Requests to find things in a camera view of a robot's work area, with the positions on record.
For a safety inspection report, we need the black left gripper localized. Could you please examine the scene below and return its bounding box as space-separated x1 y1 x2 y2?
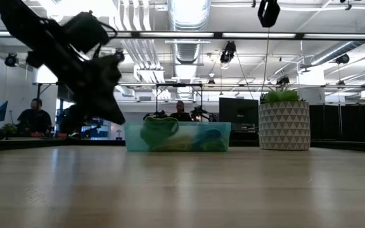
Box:
26 49 127 125

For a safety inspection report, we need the bright green microfiber towel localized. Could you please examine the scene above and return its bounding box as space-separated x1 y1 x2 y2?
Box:
139 116 181 151

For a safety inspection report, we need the lime green microfiber towel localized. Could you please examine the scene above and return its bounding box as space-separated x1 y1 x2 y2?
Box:
201 141 229 153

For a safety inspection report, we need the white ceiling pipe bundle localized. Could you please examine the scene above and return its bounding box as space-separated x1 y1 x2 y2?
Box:
108 0 170 99

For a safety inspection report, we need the black metal rack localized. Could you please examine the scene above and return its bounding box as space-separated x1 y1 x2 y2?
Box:
32 82 87 140

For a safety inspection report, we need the person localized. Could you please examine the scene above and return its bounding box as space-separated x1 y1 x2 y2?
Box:
169 100 193 123
16 98 53 136

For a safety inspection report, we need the small green potted plant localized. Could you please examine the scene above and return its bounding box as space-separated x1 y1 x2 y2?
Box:
0 123 18 138

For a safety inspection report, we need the blue and red screen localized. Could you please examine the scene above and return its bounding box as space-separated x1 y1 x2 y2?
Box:
0 100 9 124

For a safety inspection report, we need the black monitor back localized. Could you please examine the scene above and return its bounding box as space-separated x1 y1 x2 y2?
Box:
218 97 260 131

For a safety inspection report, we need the succulent in triangle-patterned pot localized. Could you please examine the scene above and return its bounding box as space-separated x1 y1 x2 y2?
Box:
258 85 312 151

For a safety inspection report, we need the black room partition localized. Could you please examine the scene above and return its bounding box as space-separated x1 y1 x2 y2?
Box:
309 94 365 143

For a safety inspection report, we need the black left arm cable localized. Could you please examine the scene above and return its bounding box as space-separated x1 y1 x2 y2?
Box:
92 19 118 60

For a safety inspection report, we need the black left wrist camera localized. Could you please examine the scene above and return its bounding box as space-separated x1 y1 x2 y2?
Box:
63 11 111 54

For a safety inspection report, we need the large silver round duct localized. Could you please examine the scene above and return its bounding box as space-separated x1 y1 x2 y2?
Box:
166 0 211 64

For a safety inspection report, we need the thin hanging black cable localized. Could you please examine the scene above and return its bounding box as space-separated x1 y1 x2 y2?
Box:
260 27 271 96

